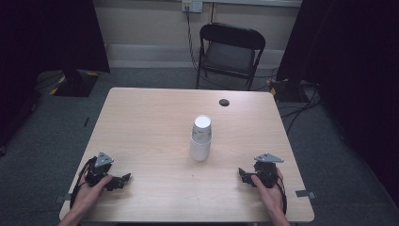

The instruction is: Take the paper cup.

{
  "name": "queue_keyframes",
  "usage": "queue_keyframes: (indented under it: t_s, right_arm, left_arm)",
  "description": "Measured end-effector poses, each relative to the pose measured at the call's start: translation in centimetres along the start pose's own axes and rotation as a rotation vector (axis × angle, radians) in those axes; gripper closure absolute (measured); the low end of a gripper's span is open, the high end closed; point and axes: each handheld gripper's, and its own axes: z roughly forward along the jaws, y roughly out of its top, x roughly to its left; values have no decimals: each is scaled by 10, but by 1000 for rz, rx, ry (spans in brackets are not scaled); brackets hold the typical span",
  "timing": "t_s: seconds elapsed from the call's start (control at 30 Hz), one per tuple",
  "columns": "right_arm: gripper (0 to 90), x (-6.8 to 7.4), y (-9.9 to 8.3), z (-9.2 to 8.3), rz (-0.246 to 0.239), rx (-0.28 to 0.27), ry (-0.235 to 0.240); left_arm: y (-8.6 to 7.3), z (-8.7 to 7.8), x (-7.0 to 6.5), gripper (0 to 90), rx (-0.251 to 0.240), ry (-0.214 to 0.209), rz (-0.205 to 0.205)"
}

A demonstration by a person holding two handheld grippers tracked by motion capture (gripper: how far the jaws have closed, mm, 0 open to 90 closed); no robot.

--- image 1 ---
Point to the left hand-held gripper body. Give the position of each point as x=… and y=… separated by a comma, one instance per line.
x=99, y=165

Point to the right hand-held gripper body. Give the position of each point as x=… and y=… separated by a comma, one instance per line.
x=266, y=171

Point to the person's right hand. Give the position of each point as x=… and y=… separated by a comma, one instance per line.
x=268, y=196

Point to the person's left hand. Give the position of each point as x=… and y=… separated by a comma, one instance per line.
x=88, y=194

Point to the small black floor object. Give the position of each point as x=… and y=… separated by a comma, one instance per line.
x=86, y=121

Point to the black stand base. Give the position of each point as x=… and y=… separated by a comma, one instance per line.
x=75, y=83
x=287, y=91

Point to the black folding chair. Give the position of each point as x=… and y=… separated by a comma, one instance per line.
x=229, y=56

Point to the black curtain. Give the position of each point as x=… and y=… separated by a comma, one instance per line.
x=47, y=37
x=354, y=78

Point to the grey metal table bracket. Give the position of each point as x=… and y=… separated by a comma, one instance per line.
x=62, y=198
x=306, y=194

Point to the white wall socket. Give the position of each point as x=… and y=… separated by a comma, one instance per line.
x=192, y=5

